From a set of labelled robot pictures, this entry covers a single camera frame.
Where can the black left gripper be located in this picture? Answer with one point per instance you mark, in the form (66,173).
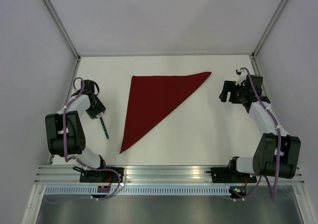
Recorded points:
(101,108)

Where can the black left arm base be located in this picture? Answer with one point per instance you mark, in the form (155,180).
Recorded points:
(91,176)

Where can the red cloth napkin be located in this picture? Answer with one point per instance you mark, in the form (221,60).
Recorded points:
(153,98)

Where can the fork with green handle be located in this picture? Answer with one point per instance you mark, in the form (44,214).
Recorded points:
(104,127)

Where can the aluminium frame post left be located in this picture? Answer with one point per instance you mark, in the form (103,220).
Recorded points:
(57,21)

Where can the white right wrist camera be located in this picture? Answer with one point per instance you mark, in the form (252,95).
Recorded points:
(242,75)

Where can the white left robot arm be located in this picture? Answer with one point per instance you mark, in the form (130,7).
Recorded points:
(64,131)

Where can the white slotted cable duct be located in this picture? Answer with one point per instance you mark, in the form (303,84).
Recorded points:
(151,190)

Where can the aluminium frame post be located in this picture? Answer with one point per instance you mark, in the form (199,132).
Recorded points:
(57,21)
(274,18)

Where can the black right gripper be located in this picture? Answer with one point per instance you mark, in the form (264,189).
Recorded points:
(230,86)

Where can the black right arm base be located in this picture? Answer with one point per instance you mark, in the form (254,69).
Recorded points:
(225,175)

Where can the aluminium frame post right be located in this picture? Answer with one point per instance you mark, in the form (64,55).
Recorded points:
(274,18)

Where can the aluminium front rail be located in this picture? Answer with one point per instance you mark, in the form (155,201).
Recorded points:
(132,175)

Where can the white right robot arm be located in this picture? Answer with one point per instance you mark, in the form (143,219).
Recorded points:
(276,149)

